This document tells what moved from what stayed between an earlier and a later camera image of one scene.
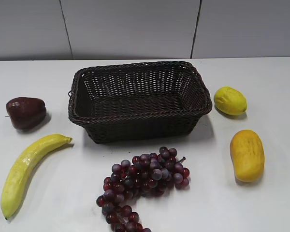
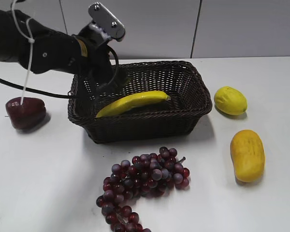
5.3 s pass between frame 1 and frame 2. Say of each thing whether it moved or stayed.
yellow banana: moved
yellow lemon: stayed
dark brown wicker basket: stayed
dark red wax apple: stayed
